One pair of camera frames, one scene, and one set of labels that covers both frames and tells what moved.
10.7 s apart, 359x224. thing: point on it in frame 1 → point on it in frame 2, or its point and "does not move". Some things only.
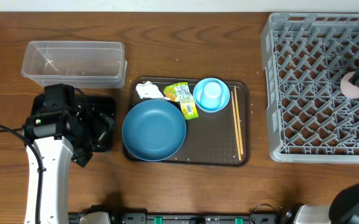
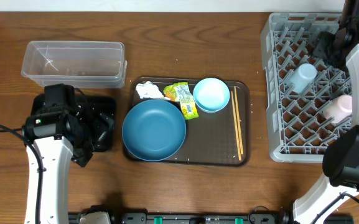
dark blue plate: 153,130 does not move
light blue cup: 211,96 → 303,76
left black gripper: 85,153 does not move
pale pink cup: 348,89 → 338,109
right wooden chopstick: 241,139 does not move
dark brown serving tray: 222,138 does not move
